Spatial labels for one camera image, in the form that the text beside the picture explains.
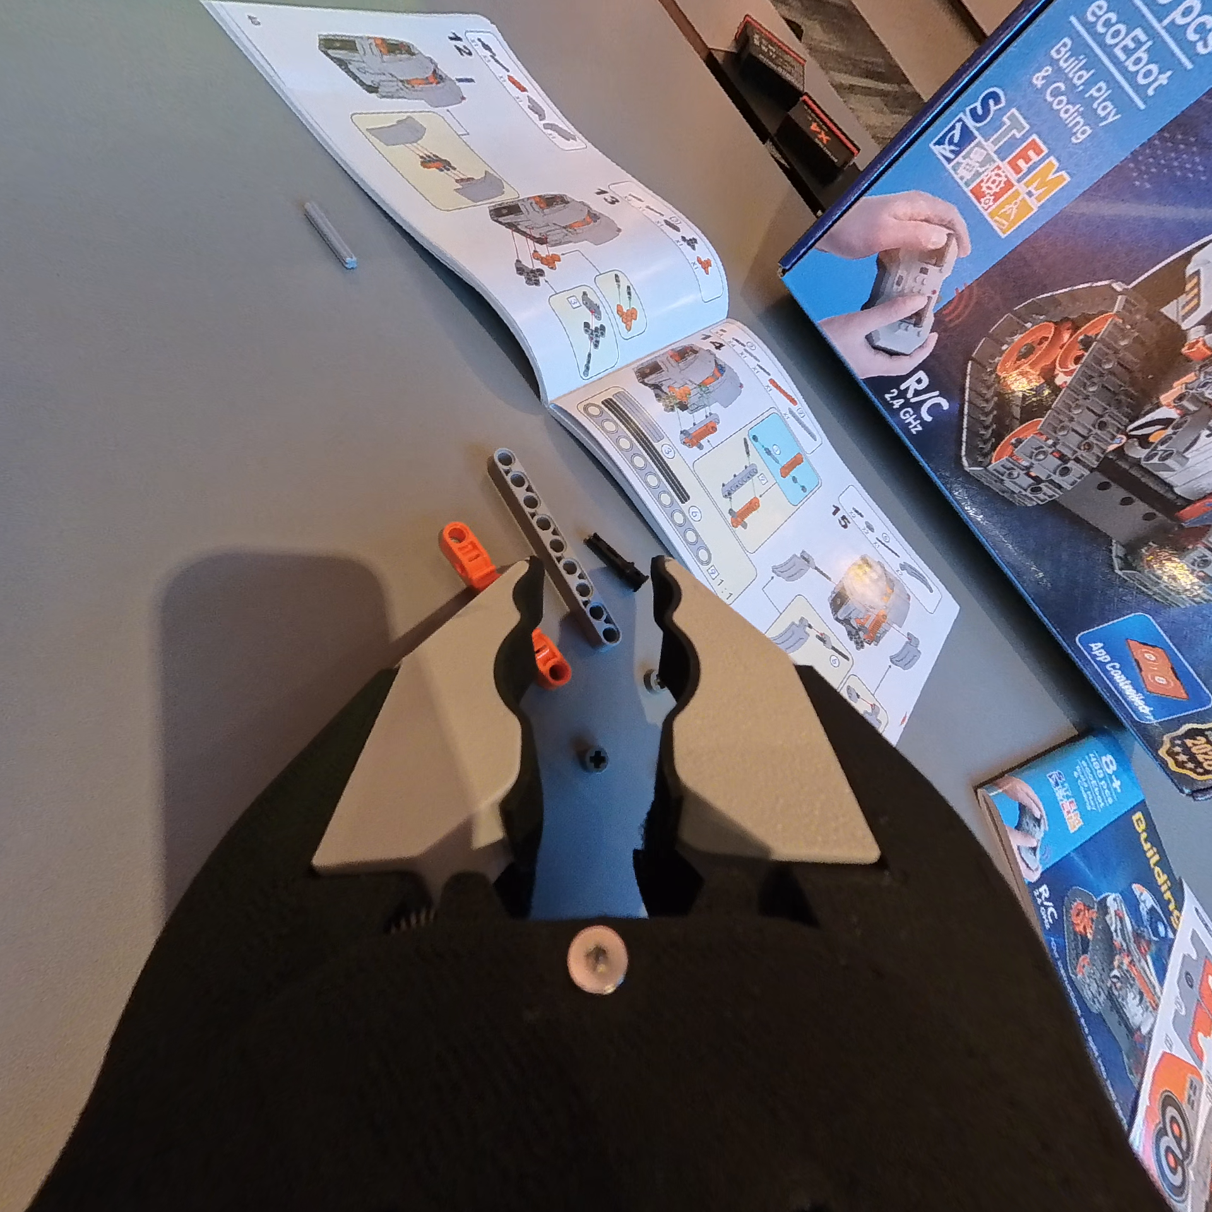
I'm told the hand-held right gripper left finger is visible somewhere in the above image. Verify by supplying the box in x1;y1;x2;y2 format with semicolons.
310;558;545;917

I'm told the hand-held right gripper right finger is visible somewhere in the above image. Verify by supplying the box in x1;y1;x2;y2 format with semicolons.
632;557;884;917

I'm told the long black pin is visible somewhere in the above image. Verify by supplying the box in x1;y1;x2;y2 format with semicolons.
583;532;649;593

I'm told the thin grey axle rod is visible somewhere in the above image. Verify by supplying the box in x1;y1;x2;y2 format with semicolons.
303;200;359;273

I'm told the orange toothed beam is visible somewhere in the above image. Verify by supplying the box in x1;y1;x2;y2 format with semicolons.
438;521;571;687

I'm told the grey holed beam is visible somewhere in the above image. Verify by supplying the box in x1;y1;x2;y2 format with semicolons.
489;447;623;649

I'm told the blue cover booklet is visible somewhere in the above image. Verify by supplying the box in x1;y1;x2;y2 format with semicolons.
977;728;1212;1212

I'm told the blue toy robot box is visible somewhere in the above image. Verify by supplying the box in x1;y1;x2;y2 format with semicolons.
779;0;1212;801

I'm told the open instruction booklet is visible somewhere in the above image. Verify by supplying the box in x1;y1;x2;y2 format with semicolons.
200;0;959;744

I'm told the black desk cable tray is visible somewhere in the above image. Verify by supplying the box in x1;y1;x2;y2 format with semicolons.
705;42;863;213

